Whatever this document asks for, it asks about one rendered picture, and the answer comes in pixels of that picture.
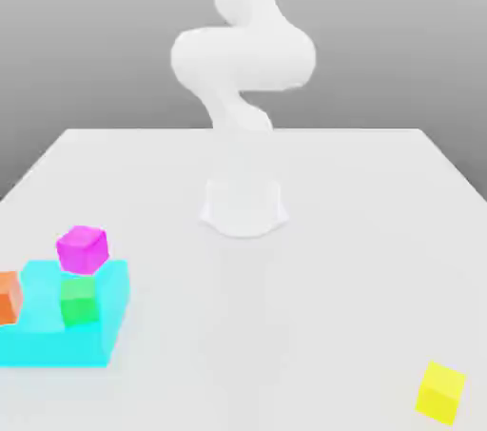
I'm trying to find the small magenta cube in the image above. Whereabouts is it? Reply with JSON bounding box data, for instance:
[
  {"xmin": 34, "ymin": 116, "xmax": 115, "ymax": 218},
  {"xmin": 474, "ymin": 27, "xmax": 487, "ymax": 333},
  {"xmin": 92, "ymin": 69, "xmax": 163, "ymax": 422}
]
[{"xmin": 55, "ymin": 225, "xmax": 110, "ymax": 276}]

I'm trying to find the small green cube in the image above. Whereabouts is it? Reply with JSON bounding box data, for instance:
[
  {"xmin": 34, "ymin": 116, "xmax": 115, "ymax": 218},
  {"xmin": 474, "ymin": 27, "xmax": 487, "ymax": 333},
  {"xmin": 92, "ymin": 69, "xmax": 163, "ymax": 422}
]
[{"xmin": 59, "ymin": 276, "xmax": 97, "ymax": 328}]

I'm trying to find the small orange cube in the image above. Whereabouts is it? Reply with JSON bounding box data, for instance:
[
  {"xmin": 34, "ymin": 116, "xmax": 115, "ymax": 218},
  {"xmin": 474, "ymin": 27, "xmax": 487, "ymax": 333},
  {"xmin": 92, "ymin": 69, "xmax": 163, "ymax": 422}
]
[{"xmin": 0, "ymin": 270, "xmax": 24, "ymax": 326}]

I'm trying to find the small yellow cube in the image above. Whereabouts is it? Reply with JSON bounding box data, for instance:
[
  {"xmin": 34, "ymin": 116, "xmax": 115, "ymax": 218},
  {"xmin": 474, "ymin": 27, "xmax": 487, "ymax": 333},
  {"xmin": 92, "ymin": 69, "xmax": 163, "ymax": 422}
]
[{"xmin": 414, "ymin": 360, "xmax": 468, "ymax": 426}]

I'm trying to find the large cyan box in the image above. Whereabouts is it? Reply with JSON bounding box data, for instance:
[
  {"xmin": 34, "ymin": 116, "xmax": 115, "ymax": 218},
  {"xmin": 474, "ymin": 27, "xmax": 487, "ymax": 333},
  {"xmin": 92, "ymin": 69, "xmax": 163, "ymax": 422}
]
[{"xmin": 0, "ymin": 259, "xmax": 131, "ymax": 369}]

